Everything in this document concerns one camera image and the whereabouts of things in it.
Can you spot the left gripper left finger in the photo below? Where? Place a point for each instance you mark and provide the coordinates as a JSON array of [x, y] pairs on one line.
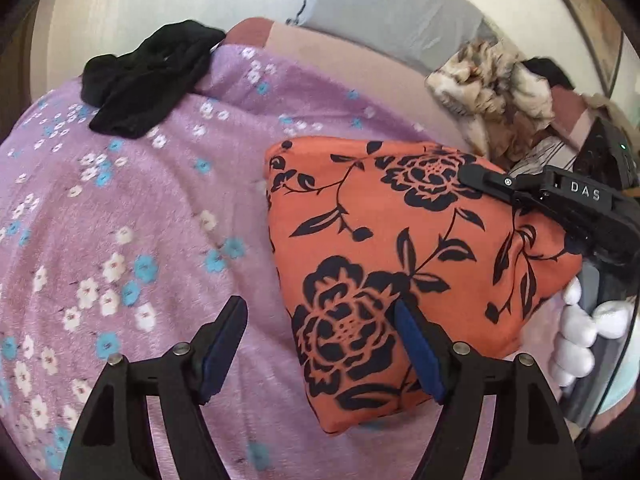
[[113, 437]]

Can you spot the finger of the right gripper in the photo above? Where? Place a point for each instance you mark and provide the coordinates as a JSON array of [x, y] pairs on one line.
[[507, 189]]

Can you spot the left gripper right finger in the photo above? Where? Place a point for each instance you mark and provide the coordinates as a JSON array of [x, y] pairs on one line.
[[528, 439]]

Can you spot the orange black floral garment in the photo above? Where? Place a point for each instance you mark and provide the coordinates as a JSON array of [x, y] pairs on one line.
[[357, 225]]

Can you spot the white gloved right hand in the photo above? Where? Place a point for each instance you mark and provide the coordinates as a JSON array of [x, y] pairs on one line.
[[572, 357]]

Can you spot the striped pillow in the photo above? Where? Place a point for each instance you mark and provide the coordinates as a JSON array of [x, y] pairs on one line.
[[551, 151]]

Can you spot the beige brown floral blanket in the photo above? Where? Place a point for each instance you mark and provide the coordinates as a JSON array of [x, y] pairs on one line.
[[502, 106]]

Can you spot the dark garment by blanket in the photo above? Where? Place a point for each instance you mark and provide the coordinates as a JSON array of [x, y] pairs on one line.
[[547, 68]]

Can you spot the purple floral bed sheet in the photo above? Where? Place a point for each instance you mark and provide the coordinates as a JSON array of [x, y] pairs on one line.
[[112, 245]]

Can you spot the grey pillow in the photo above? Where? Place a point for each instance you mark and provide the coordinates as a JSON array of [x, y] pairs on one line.
[[422, 34]]

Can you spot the black crumpled garment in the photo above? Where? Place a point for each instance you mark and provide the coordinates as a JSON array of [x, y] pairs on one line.
[[136, 91]]

